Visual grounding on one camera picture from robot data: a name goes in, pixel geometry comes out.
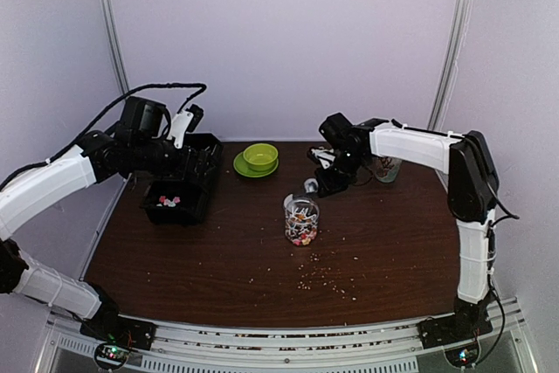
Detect left aluminium frame post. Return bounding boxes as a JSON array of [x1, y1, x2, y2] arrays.
[[99, 0, 130, 94]]

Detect green bowl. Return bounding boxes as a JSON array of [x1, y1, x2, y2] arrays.
[[242, 142, 279, 170]]

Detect green saucer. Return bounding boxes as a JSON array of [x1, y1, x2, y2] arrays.
[[233, 153, 280, 178]]

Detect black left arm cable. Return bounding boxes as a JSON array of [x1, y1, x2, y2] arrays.
[[0, 82, 208, 190]]

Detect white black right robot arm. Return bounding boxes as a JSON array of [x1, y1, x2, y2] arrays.
[[307, 113, 500, 340]]

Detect aluminium frame post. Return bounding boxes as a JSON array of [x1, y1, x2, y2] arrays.
[[427, 0, 472, 131], [99, 0, 130, 94]]

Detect right aluminium frame post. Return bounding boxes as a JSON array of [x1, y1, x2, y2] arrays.
[[427, 0, 472, 131]]

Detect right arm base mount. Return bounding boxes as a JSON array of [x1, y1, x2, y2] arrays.
[[418, 300, 493, 370]]

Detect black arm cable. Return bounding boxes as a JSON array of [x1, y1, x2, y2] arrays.
[[0, 82, 208, 190], [480, 180, 521, 365]]

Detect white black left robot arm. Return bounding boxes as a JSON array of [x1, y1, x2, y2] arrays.
[[1, 97, 204, 342]]

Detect front aluminium rail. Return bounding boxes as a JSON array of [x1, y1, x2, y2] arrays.
[[43, 318, 529, 373]]

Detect coral pattern ceramic mug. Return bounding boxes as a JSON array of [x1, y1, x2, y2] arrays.
[[374, 156, 402, 183]]

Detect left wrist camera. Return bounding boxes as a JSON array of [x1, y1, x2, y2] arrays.
[[167, 104, 204, 149]]

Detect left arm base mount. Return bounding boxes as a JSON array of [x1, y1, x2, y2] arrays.
[[73, 286, 156, 372]]

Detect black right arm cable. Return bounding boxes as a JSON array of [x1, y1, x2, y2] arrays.
[[480, 180, 521, 365]]

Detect black three-compartment candy tray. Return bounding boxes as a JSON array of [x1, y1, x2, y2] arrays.
[[141, 133, 224, 225]]

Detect silver jar lid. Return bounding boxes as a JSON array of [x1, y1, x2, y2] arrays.
[[303, 178, 319, 194]]

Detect clear plastic jar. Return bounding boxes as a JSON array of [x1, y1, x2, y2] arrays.
[[283, 194, 320, 246]]

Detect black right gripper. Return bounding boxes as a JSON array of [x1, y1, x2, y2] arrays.
[[315, 149, 368, 197]]

